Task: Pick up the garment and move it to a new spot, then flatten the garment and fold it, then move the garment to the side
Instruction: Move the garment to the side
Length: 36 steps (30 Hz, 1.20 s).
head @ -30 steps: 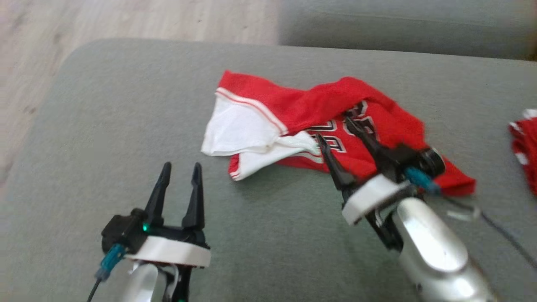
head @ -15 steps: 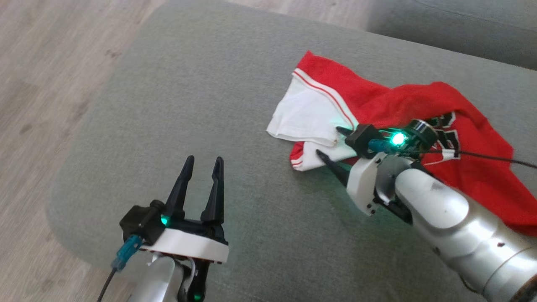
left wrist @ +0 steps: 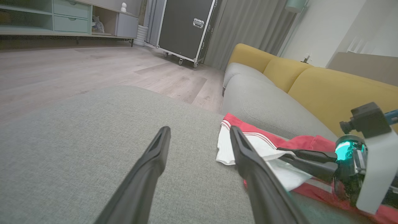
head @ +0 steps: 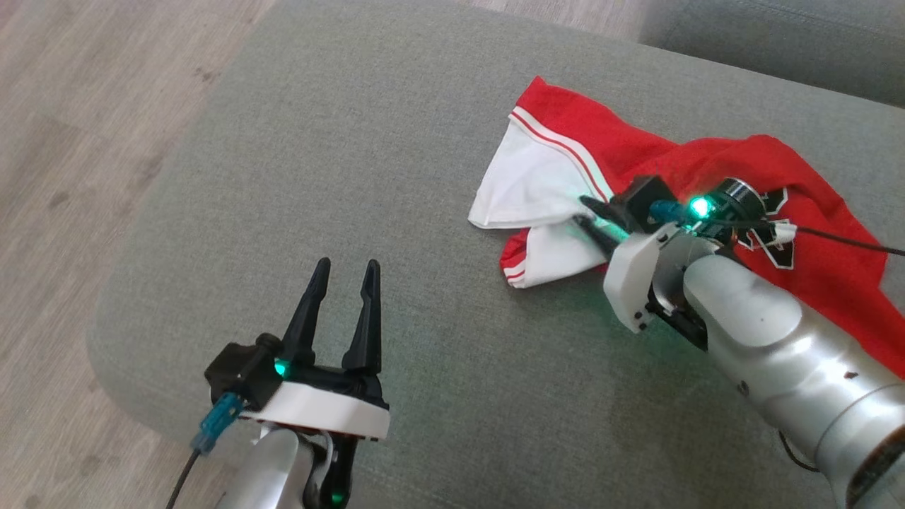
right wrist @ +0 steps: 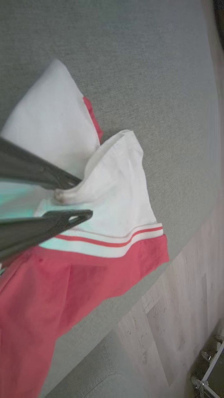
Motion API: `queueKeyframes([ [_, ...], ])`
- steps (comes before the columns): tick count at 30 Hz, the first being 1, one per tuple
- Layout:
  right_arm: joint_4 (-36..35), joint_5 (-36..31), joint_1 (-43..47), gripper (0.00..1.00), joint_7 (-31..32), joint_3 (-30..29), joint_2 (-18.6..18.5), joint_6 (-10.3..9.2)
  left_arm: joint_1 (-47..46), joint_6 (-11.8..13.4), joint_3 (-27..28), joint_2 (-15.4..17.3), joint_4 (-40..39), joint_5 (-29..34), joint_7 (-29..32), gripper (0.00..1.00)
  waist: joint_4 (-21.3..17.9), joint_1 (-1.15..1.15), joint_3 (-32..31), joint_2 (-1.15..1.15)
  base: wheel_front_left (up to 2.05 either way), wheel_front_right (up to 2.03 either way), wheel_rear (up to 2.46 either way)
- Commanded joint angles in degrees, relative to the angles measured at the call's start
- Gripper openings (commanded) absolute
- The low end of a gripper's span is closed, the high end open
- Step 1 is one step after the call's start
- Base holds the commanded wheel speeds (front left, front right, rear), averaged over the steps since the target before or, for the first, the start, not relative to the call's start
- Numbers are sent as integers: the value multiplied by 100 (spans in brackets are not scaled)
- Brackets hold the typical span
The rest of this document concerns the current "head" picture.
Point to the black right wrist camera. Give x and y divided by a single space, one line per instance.
647 194

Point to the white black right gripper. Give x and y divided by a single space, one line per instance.
629 276

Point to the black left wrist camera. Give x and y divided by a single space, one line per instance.
240 375

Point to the blue right camera connector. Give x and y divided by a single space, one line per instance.
668 211

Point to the red white sports jersey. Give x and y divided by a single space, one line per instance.
834 283

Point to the blue left camera connector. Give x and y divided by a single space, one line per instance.
215 424

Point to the blue camera connector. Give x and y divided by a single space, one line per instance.
668 211
215 424

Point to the large grey sofa seat cushion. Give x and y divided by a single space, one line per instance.
353 141

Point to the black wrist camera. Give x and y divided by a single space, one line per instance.
240 375
647 194

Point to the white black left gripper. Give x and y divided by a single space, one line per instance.
318 410

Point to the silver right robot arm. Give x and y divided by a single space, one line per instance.
778 339

